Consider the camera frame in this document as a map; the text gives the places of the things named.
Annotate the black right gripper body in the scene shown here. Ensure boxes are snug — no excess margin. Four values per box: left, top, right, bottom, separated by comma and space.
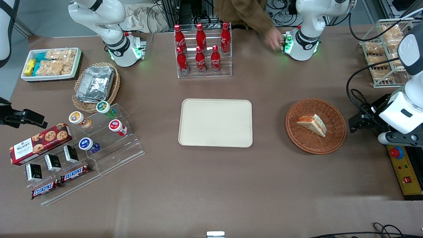
0, 98, 45, 128

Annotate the triangular white bread sandwich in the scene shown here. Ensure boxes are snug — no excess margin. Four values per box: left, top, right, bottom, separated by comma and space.
296, 114, 327, 138

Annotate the light oval wicker basket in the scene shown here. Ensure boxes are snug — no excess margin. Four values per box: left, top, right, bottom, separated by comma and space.
72, 62, 121, 113

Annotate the brown round wicker basket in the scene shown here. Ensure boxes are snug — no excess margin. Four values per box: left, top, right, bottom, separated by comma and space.
285, 98, 347, 155

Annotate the beige rectangular plastic tray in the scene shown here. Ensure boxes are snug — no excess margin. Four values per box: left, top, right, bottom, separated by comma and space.
178, 99, 253, 148

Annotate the person's bare hand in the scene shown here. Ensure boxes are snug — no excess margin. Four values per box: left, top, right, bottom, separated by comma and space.
265, 27, 284, 51

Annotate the red Walkers cookie box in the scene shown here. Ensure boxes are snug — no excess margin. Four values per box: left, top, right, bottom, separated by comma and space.
9, 123, 73, 166

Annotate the orange lid small bottle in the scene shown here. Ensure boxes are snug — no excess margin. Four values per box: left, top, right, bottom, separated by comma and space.
68, 111, 92, 129

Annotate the small black box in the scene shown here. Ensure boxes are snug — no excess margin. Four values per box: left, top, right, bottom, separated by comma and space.
25, 163, 43, 182
63, 145, 79, 164
44, 154, 62, 172

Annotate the white rectangular snack bin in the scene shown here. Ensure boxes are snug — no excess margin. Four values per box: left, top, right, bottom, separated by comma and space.
20, 48, 82, 82

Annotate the packed bread roll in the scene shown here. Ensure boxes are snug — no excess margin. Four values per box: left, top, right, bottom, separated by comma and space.
385, 37, 404, 50
366, 55, 389, 67
371, 69, 396, 82
379, 24, 403, 39
363, 42, 386, 55

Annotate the blue lid small bottle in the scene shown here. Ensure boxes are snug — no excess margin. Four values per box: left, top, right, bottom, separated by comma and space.
78, 137, 101, 154

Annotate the yellow snack pack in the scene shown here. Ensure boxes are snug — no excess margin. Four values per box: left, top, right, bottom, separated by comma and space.
24, 59, 36, 76

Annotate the clear rice cracker bag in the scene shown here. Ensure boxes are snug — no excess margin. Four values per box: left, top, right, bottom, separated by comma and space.
45, 49, 77, 62
36, 60, 65, 76

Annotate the Snickers chocolate bar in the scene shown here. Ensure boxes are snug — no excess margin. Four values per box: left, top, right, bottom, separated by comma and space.
31, 179, 62, 200
60, 164, 91, 183

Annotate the teal snack pack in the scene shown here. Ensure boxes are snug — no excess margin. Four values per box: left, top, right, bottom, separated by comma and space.
33, 53, 49, 76

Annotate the yellow emergency stop box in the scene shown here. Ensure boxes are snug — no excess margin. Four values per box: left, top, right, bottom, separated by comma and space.
386, 144, 423, 196

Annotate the green lid small bottle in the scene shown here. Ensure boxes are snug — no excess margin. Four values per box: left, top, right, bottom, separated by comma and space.
96, 101, 117, 119

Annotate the stack of foil trays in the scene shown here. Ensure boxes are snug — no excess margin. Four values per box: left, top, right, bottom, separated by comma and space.
76, 66, 115, 104

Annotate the red lid small bottle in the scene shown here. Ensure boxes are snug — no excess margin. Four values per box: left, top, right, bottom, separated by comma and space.
108, 119, 128, 137

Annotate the clear acrylic stepped display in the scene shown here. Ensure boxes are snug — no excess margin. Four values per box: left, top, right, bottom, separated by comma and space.
25, 103, 145, 206

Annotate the black equipment base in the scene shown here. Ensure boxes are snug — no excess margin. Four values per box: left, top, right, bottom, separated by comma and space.
373, 94, 423, 201

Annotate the crumpled beige paper bag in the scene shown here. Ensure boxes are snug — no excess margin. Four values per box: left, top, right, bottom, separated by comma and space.
122, 4, 170, 34

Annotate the red cola bottle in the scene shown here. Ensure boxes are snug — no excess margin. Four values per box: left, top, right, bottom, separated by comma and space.
195, 46, 207, 74
220, 22, 231, 54
174, 24, 186, 51
176, 47, 190, 74
211, 45, 221, 73
196, 23, 207, 50

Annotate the brown jacket sleeve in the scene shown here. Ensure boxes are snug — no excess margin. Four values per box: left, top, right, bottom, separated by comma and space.
213, 0, 275, 34

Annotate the clear acrylic bottle rack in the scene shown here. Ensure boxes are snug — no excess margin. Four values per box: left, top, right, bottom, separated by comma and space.
174, 22, 233, 79

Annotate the white wire bread rack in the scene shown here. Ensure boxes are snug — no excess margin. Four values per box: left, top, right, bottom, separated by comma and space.
359, 18, 414, 88

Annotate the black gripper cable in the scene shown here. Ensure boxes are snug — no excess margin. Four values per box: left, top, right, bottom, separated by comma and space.
346, 58, 402, 128

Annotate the black floor cable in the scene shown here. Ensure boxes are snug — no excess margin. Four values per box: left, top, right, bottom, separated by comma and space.
307, 222, 423, 238

